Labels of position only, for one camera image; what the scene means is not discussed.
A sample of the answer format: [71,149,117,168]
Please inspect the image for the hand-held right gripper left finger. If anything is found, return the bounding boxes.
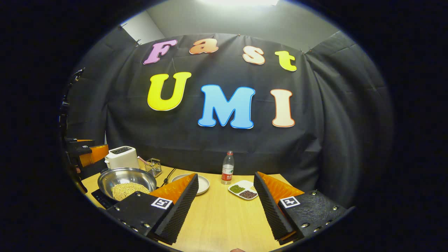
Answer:
[105,173,199,245]

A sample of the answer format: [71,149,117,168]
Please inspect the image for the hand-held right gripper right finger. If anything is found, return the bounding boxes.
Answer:
[253,171,350,245]

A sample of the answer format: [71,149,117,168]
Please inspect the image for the stainless steel pot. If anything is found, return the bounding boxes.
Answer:
[97,167,157,202]

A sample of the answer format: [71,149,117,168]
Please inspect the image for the black induction cooktop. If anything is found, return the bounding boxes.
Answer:
[91,189,118,209]

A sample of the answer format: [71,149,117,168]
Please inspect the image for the white toaster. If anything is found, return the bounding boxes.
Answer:
[105,146,140,170]

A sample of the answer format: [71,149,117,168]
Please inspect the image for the white divided dish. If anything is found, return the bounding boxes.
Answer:
[228,180,259,200]

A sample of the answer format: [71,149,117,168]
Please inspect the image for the white round plate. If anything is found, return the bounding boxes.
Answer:
[171,174,210,195]

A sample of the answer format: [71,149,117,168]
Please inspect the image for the pile of soybeans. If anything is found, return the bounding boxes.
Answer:
[111,182,150,201]

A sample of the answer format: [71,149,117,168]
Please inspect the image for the clear water bottle red label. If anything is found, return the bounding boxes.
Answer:
[221,151,235,185]

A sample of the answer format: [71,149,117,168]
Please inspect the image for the wire mesh basket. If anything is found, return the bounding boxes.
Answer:
[144,158,162,177]

